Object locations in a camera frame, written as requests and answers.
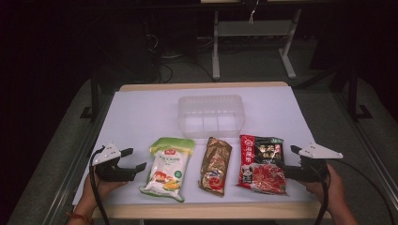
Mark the person's right hand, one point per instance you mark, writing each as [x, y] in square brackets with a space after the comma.
[333, 187]

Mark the brown and gold food packet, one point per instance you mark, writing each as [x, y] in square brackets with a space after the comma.
[215, 167]

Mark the clear plastic container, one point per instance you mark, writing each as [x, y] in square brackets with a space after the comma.
[211, 115]

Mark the black metal stand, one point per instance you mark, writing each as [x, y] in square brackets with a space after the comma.
[353, 100]
[94, 100]

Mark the person's left hand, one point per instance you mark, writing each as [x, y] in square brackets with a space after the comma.
[94, 190]

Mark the white metal frame stand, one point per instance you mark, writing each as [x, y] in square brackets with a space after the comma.
[255, 28]

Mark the white and green food packet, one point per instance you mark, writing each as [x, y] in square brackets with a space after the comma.
[167, 170]

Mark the white paper sheet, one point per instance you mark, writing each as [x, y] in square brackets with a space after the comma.
[144, 118]

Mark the red and black food packet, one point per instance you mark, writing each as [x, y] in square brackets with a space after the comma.
[261, 165]

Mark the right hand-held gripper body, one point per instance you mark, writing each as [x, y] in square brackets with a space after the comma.
[314, 170]

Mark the grey metal rail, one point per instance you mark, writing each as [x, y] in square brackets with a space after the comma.
[67, 175]
[372, 156]

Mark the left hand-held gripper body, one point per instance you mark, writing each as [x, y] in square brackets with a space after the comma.
[108, 170]

